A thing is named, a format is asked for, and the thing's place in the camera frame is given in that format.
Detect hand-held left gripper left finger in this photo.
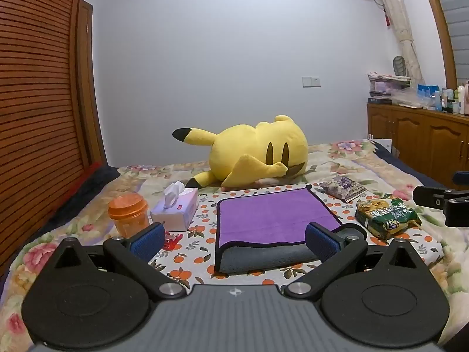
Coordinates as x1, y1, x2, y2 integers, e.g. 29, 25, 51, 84
47, 223, 187, 299

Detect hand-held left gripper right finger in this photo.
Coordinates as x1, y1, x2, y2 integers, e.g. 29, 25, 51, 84
284, 222, 431, 299

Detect purple and grey towel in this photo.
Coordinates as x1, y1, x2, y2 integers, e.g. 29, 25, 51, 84
214, 185, 367, 274

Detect red small packet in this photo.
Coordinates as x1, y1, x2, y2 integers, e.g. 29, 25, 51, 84
161, 233, 184, 252

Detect dark blue mattress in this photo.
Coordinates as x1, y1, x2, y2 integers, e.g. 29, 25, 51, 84
374, 148, 449, 191

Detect orange plastic jar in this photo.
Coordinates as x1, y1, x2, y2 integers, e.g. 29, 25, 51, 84
107, 194, 150, 239

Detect pink tissue box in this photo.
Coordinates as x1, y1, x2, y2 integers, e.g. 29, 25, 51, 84
150, 181, 199, 232

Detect green snack packet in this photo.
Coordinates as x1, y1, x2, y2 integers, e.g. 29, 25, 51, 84
355, 197, 423, 242

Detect wooden cabinet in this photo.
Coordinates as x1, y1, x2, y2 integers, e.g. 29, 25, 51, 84
366, 102, 469, 188

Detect orange fruit print cloth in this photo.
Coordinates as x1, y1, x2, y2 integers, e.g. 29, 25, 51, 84
147, 183, 446, 291

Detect purple snack packet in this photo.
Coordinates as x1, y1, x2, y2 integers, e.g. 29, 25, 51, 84
318, 175, 367, 203

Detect white cardboard box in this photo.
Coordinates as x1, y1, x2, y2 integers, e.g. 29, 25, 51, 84
368, 135, 392, 155

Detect group of toiletry bottles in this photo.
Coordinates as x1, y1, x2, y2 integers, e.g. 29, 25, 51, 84
417, 80, 469, 115

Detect floral bed blanket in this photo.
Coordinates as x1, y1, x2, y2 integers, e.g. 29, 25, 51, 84
0, 139, 469, 352

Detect yellow plush toy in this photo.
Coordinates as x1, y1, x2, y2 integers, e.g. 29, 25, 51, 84
172, 115, 309, 190

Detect grey hand fan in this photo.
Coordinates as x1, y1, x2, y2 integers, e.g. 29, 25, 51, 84
392, 56, 408, 77

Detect window blinds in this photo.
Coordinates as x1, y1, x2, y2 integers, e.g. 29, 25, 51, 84
427, 0, 469, 85

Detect cream curtain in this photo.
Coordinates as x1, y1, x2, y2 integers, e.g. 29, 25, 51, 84
368, 0, 426, 85

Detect wooden slatted wardrobe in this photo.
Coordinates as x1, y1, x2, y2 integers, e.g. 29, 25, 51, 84
0, 0, 108, 275

